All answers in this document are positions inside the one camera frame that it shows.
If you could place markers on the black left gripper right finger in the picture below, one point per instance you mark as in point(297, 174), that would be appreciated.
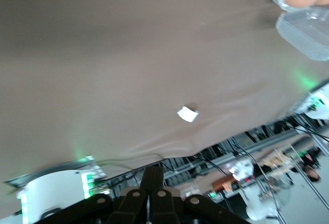
point(164, 201)

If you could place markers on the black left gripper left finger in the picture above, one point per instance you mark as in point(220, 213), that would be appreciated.
point(133, 198)

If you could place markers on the clear plastic egg box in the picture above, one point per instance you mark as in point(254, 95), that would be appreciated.
point(303, 36)

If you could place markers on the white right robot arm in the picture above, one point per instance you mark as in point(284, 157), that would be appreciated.
point(321, 111)

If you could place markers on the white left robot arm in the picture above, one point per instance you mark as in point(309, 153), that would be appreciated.
point(56, 185)

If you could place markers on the small white paper piece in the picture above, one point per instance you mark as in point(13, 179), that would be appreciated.
point(187, 114)

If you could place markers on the white curved machine part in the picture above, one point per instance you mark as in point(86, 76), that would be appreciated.
point(257, 206)

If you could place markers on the brown round object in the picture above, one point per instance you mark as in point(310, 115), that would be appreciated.
point(313, 174)

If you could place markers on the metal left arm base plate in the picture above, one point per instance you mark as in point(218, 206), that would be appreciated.
point(96, 168)

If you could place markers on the aluminium frame rail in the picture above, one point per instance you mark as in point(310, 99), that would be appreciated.
point(226, 160)

